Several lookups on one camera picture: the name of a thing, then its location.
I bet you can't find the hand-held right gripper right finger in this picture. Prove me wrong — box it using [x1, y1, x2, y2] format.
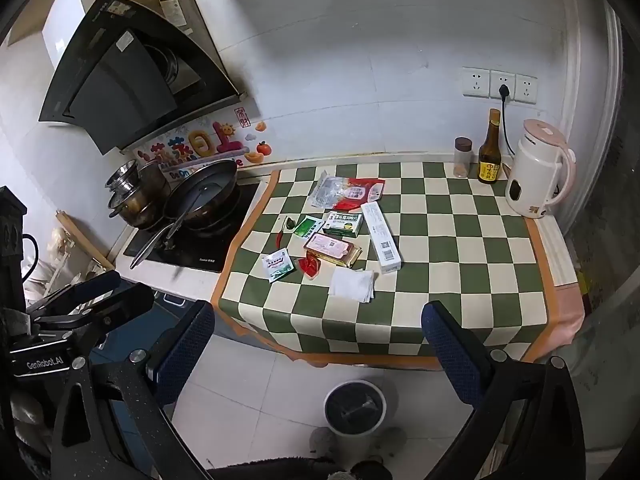
[421, 300, 587, 480]

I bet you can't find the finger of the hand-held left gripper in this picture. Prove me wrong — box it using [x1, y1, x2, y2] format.
[25, 270, 122, 318]
[31, 285, 156, 334]

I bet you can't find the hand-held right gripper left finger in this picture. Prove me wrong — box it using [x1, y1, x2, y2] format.
[50, 300, 216, 480]

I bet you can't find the grey trash bin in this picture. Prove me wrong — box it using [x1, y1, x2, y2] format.
[323, 380, 388, 453]

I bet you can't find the green white sachet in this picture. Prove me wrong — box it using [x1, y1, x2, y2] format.
[291, 215, 326, 241]
[262, 250, 296, 284]

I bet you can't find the dark blue base cabinet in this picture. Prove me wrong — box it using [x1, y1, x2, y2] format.
[90, 285, 236, 461]

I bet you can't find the wooden stick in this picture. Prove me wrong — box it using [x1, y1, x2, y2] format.
[55, 212, 116, 271]

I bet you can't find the green white checkered tablecloth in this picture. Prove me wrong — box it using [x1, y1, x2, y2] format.
[210, 160, 586, 366]

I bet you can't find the black induction cooktop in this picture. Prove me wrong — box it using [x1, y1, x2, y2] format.
[123, 180, 263, 274]

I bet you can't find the steel pot with lid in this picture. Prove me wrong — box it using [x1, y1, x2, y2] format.
[104, 159, 146, 221]

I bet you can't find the dark steel pot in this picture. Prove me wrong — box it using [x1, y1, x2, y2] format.
[120, 160, 173, 231]

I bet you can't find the white tissue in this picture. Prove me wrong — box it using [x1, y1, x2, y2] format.
[328, 267, 377, 305]

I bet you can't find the black wok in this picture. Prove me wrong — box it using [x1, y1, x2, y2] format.
[159, 192, 242, 251]

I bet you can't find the long white box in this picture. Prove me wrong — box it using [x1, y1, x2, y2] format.
[361, 201, 403, 275]

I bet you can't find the dark frying pan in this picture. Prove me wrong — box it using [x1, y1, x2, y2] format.
[130, 159, 239, 271]

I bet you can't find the pink wrapped packet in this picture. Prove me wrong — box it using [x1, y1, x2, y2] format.
[303, 234, 362, 268]

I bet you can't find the grey slipper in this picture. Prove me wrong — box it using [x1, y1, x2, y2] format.
[307, 427, 333, 457]

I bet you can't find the green white medicine box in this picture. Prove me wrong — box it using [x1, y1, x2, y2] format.
[322, 208, 364, 237]

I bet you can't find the red and clear plastic bag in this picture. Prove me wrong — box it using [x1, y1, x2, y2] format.
[311, 172, 387, 211]

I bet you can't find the glass spice jar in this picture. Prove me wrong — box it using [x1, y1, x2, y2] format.
[453, 136, 473, 179]

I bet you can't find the brown sauce bottle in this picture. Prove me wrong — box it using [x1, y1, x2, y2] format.
[477, 108, 502, 185]

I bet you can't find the white pink electric kettle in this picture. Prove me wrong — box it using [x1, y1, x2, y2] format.
[504, 119, 577, 220]

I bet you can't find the black range hood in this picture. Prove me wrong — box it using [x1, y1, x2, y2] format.
[39, 0, 246, 156]

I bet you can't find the colourful lettering wall decal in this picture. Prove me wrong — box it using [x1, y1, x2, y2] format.
[135, 120, 251, 181]

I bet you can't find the black plug with cable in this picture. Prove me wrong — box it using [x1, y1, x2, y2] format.
[497, 85, 516, 158]

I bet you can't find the white wall socket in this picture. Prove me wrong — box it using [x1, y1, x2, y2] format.
[514, 74, 538, 106]
[461, 66, 492, 98]
[489, 70, 517, 102]

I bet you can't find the white wall cabinet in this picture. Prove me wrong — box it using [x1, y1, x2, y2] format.
[10, 0, 101, 71]

